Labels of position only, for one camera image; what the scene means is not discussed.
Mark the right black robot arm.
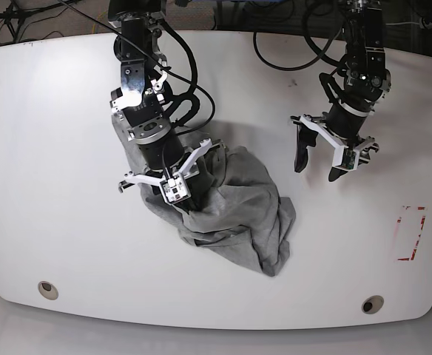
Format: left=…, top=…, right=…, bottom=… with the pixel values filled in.
left=108, top=1, right=214, bottom=212

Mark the right table cable grommet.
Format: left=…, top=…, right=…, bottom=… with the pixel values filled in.
left=362, top=295, right=384, bottom=314

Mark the table cable grommet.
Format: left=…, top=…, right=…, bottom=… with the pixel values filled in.
left=38, top=281, right=58, bottom=300
left=362, top=295, right=384, bottom=314

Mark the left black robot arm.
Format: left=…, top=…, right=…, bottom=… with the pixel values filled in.
left=292, top=1, right=391, bottom=182

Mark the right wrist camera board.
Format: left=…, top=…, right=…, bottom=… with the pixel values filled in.
left=161, top=177, right=191, bottom=205

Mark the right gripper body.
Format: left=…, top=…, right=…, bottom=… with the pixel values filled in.
left=118, top=130, right=226, bottom=192

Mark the left table cable grommet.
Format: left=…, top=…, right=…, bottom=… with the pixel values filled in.
left=38, top=281, right=58, bottom=300

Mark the yellow cable on floor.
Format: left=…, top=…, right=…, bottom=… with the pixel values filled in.
left=92, top=10, right=109, bottom=34

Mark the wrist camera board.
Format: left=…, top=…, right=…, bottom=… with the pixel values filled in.
left=161, top=177, right=191, bottom=205
left=339, top=149, right=360, bottom=172

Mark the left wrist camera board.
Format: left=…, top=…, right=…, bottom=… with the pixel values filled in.
left=339, top=149, right=360, bottom=172

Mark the red tape marking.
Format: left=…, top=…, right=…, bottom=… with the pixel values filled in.
left=394, top=206, right=427, bottom=262

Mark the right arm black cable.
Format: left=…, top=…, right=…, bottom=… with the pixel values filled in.
left=58, top=0, right=217, bottom=130

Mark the black tripod stand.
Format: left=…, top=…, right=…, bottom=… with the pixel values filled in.
left=0, top=1, right=78, bottom=44

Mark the grey T-shirt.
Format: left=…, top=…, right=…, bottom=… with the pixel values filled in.
left=110, top=114, right=297, bottom=278

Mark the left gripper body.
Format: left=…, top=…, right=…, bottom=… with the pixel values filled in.
left=291, top=104, right=379, bottom=165

